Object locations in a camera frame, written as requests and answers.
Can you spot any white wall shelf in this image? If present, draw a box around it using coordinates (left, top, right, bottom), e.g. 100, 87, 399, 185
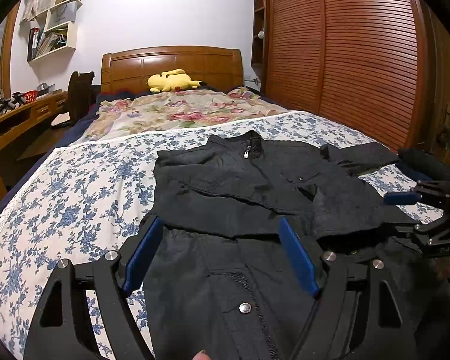
23, 0, 82, 63

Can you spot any wooden headboard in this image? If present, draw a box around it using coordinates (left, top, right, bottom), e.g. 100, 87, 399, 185
100, 46, 245, 94

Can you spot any dark clothes pile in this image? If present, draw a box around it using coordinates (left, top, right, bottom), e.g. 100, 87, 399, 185
396, 148, 450, 181

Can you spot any black zip jacket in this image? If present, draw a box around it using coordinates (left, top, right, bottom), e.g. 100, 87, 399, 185
134, 130, 450, 360

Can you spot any person left hand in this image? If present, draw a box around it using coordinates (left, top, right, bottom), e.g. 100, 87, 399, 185
193, 349, 211, 360

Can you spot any red basket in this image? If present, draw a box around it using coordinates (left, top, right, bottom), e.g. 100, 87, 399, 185
22, 90, 38, 103

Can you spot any blue floral white bedsheet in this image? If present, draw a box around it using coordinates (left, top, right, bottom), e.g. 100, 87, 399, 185
0, 109, 446, 360

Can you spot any dark wooden chair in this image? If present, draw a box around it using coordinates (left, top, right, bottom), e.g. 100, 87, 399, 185
51, 72, 95, 128

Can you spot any wooden louvered wardrobe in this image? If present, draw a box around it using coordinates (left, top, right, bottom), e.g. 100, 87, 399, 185
252, 0, 434, 150

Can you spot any pink floral beige quilt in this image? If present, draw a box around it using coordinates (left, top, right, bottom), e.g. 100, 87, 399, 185
79, 86, 286, 142

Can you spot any yellow plush toy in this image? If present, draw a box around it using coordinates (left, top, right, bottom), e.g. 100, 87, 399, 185
147, 69, 206, 94

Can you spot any wooden desk cabinet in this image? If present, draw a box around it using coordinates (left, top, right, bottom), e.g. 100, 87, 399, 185
0, 91, 67, 201

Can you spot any person right hand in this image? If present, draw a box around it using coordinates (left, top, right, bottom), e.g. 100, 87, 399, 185
433, 256, 450, 282

